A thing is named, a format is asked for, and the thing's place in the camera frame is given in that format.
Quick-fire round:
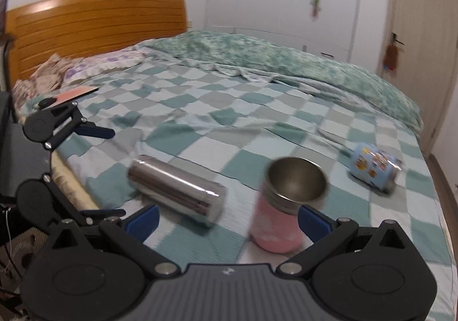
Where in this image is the dark wall poster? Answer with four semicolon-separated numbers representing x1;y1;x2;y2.
0;0;8;35

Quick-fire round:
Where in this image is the checkered green bed sheet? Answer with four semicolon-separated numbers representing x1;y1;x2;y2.
21;56;458;321

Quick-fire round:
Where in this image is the purple floral pillow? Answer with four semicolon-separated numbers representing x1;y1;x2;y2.
62;47;145;87

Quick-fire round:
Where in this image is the silver steel thermos cup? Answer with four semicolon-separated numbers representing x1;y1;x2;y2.
127;154;227;227

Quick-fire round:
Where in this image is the orange wooden headboard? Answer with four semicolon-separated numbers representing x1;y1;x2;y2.
5;0;188;86

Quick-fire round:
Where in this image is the pink steel cup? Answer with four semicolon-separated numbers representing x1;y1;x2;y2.
250;157;327;254

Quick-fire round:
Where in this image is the blue cartoon sticker cup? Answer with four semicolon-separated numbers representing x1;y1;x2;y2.
349;143;402;194

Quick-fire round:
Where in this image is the green floral quilt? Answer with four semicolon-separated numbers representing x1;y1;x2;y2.
135;30;423;136

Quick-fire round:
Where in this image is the beige wooden door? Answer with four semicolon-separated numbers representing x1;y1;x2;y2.
380;0;457;154

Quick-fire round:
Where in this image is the red book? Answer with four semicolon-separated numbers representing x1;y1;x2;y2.
50;86;98;107

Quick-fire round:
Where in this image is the beige crumpled cloth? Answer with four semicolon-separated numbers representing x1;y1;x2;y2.
12;54;83;112

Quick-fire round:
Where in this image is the black door handle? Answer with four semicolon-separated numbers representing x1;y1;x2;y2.
391;33;404;45

